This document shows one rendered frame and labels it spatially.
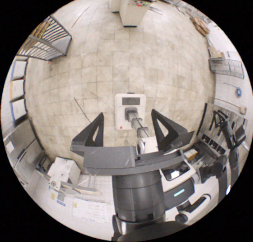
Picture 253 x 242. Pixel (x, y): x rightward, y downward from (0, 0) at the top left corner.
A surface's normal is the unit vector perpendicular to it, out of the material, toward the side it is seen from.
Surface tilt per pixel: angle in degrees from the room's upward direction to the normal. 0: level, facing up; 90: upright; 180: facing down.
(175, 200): 90
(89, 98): 0
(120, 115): 0
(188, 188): 90
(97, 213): 90
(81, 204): 90
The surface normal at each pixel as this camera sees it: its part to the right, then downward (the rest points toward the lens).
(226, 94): -0.99, 0.04
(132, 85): 0.15, 0.33
